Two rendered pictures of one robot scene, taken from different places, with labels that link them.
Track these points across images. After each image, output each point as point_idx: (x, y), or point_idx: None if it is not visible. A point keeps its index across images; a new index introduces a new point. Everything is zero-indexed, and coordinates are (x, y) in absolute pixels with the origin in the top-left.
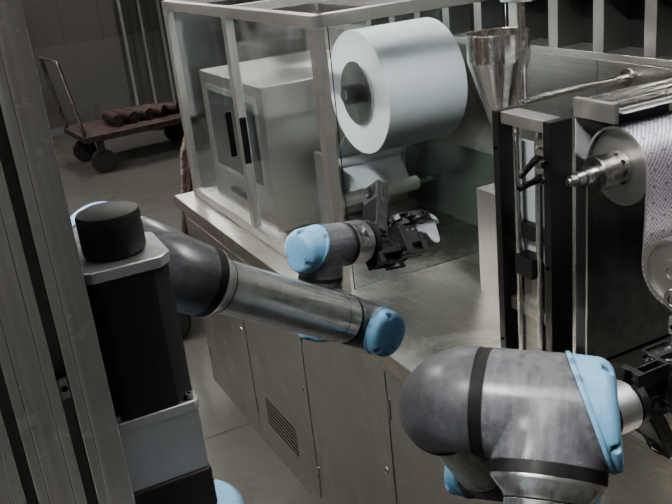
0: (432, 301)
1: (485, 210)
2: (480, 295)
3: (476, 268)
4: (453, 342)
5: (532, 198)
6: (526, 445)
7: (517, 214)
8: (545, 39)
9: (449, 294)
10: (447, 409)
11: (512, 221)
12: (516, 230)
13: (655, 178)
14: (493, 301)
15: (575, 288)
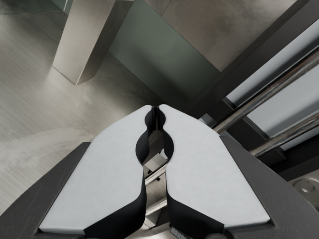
0: (0, 71)
1: (87, 2)
2: (53, 72)
3: (40, 33)
4: (41, 151)
5: (281, 96)
6: None
7: (251, 110)
8: None
9: (19, 64)
10: None
11: (224, 106)
12: (229, 124)
13: None
14: (67, 83)
15: (120, 78)
